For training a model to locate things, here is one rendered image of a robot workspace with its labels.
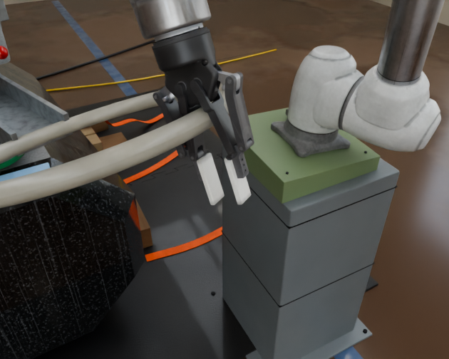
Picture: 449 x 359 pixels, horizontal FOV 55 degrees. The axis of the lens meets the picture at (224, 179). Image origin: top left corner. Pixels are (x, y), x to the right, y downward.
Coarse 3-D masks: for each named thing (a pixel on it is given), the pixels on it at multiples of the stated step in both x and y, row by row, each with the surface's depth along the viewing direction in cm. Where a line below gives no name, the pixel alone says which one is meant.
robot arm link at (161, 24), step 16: (144, 0) 49; (160, 0) 49; (176, 0) 49; (192, 0) 50; (144, 16) 51; (160, 16) 50; (176, 16) 50; (192, 16) 50; (208, 16) 52; (144, 32) 52; (160, 32) 50; (176, 32) 51
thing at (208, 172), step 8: (200, 160) 60; (208, 160) 61; (200, 168) 60; (208, 168) 61; (208, 176) 61; (216, 176) 63; (208, 184) 61; (216, 184) 63; (208, 192) 62; (216, 192) 63; (216, 200) 63
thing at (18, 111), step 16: (0, 80) 107; (0, 96) 107; (16, 96) 103; (32, 96) 96; (0, 112) 100; (16, 112) 100; (32, 112) 100; (48, 112) 93; (64, 112) 89; (0, 128) 85; (16, 128) 93; (32, 128) 93
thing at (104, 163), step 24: (144, 96) 90; (72, 120) 90; (96, 120) 91; (192, 120) 54; (24, 144) 84; (120, 144) 50; (144, 144) 50; (168, 144) 52; (48, 168) 49; (72, 168) 48; (96, 168) 48; (120, 168) 50; (0, 192) 49; (24, 192) 48; (48, 192) 49
